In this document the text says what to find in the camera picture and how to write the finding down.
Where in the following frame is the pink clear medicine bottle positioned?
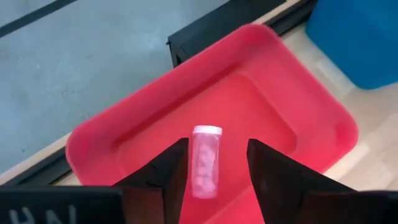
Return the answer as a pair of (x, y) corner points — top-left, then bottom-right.
(190, 124), (223, 200)

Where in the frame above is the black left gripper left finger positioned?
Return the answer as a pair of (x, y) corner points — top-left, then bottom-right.
(112, 137), (190, 224)

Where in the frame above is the blue plastic bin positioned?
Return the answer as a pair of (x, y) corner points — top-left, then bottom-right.
(305, 0), (398, 90)

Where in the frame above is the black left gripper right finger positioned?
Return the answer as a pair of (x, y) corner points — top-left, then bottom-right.
(246, 138), (356, 224)

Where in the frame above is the red plastic bin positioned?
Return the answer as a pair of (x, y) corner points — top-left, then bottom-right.
(65, 23), (359, 224)

